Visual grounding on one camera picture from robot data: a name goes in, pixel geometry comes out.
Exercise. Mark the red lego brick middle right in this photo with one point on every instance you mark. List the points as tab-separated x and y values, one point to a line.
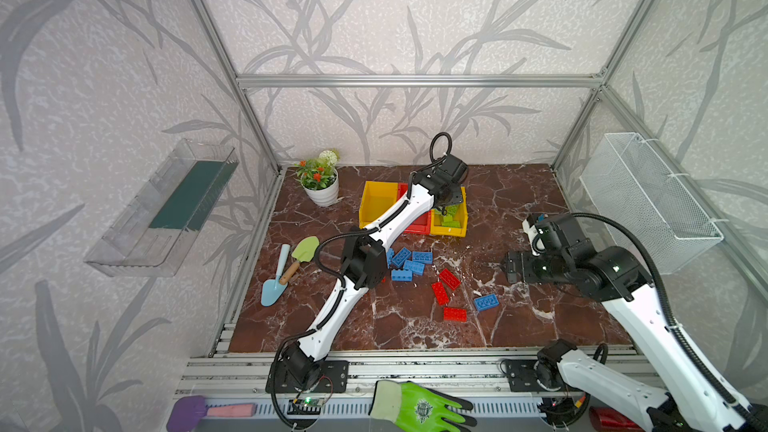
441	295

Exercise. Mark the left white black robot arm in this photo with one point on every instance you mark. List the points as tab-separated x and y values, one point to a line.
358	261

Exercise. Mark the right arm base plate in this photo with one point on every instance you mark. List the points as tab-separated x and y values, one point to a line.
520	374

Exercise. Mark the red lego brick bottom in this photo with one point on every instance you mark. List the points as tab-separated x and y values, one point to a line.
455	314

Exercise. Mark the red lego brick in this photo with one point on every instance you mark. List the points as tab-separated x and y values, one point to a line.
441	295
455	314
449	279

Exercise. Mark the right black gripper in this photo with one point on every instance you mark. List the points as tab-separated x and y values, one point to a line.
517	264

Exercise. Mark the blue lego brick leftmost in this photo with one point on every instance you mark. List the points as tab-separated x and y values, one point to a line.
391	258

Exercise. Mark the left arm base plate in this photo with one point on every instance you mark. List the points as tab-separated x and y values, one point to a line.
329	376

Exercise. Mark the yellow plastic bin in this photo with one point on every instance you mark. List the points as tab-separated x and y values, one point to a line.
461	216
377	198

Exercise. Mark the left yellow plastic bin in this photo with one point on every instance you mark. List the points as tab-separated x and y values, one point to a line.
377	198

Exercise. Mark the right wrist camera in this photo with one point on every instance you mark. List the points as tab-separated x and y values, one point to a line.
529	226

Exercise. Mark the white wire mesh basket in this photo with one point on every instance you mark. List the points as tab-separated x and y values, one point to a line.
627	181

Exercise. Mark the green garden shovel wooden handle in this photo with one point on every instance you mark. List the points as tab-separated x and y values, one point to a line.
304	252

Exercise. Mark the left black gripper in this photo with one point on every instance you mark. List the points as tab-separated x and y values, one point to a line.
452	197

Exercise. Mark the potted plant white pot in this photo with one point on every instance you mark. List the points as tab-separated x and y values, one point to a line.
319	178

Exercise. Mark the red lego brick upper right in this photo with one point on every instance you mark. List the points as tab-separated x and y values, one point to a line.
449	279

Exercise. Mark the green work glove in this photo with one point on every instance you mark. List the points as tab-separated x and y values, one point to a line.
411	407

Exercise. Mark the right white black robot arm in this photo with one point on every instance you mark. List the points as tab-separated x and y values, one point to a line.
629	286

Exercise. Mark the blue lego brick tilted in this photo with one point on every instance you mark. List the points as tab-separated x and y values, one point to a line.
401	256

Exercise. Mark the red plastic bin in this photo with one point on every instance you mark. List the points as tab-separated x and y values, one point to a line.
420	226

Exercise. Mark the clear acrylic wall shelf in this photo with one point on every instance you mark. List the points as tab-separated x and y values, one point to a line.
158	228

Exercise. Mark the light blue garden trowel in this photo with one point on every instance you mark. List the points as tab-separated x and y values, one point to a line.
272	289

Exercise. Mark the blue lego brick upper right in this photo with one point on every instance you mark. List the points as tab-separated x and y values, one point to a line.
422	257

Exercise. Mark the blue lego brick far right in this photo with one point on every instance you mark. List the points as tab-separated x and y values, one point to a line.
485	303

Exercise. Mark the right yellow plastic bin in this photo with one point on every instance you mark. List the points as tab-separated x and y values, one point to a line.
461	216

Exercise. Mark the blue lego brick lower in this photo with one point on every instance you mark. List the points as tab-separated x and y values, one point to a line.
401	276

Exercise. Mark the green lego brick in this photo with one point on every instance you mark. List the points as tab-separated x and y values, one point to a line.
451	224
448	213

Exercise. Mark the blue lego brick centre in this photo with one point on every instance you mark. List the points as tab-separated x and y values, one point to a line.
414	267

